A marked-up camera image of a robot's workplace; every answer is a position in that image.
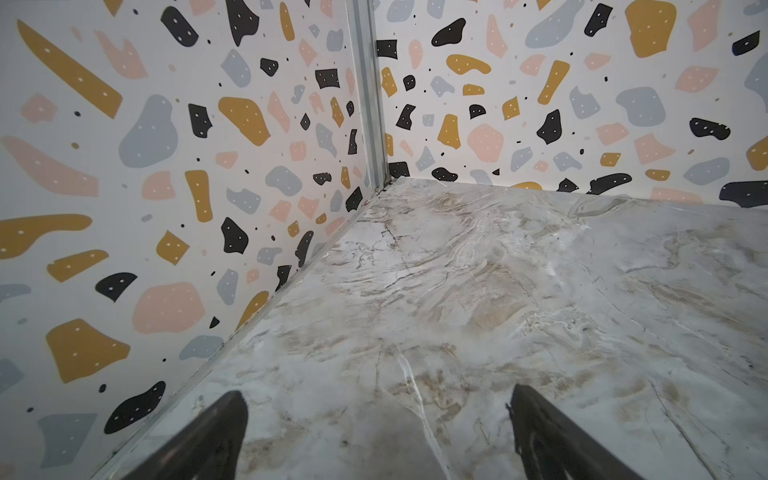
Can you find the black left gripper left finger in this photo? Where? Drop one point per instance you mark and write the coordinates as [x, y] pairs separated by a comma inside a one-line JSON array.
[[207, 448]]

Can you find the aluminium corner post left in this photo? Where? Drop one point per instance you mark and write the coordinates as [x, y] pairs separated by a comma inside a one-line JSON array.
[[361, 21]]

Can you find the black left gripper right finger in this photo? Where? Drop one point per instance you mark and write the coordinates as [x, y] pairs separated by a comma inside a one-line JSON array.
[[552, 446]]

